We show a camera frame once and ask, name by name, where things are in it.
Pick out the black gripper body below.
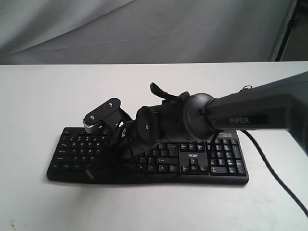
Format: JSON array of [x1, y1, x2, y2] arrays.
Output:
[[107, 120, 144, 161]]

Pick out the black Acer keyboard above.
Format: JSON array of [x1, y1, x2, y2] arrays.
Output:
[[47, 128, 249, 185]]

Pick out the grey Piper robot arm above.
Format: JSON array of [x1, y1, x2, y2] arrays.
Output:
[[83, 72, 308, 179]]

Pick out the grey backdrop cloth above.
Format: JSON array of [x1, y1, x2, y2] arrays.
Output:
[[0, 0, 295, 64]]

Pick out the black stand pole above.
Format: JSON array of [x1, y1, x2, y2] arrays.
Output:
[[275, 0, 308, 62]]

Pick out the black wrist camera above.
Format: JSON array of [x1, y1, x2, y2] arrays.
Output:
[[83, 98, 132, 134]]

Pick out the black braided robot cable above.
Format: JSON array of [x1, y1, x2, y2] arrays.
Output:
[[206, 129, 308, 223]]

